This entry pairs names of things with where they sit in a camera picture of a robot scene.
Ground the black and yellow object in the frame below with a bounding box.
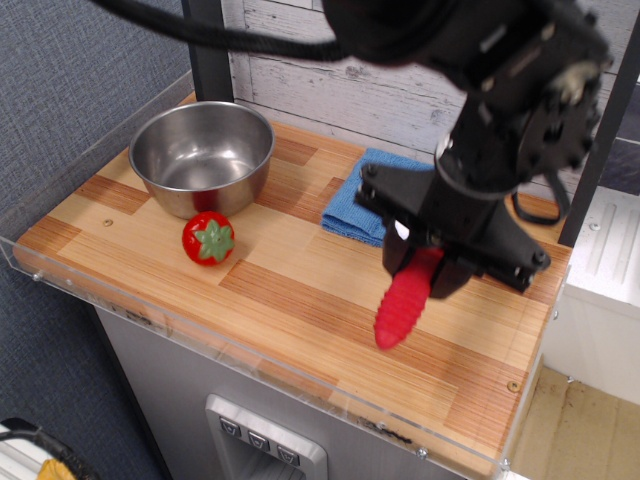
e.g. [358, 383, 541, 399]
[1, 418, 100, 479]

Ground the grey toy fridge cabinet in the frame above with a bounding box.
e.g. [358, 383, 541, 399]
[97, 309, 457, 479]

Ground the white toy sink unit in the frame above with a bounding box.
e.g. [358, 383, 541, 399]
[541, 187, 639, 404]

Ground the black right frame post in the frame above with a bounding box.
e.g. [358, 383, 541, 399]
[558, 19, 639, 247]

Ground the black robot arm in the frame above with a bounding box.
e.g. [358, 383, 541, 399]
[324, 1, 611, 298]

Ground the stainless steel bowl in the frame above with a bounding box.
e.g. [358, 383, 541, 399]
[129, 101, 276, 220]

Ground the silver dispenser button panel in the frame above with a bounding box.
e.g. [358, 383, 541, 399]
[205, 394, 329, 479]

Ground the red toy strawberry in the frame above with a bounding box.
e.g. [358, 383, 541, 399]
[182, 211, 235, 266]

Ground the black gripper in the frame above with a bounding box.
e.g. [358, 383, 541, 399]
[356, 154, 551, 300]

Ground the clear acrylic guard rail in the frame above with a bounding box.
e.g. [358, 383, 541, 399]
[0, 69, 574, 480]

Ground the black left frame post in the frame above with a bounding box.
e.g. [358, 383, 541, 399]
[181, 0, 234, 103]

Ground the red handled metal fork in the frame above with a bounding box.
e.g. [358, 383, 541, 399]
[374, 249, 444, 350]

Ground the blue folded cloth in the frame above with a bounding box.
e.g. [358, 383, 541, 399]
[320, 148, 434, 247]

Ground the black frame post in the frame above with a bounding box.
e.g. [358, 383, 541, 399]
[181, 0, 234, 103]
[558, 19, 639, 247]

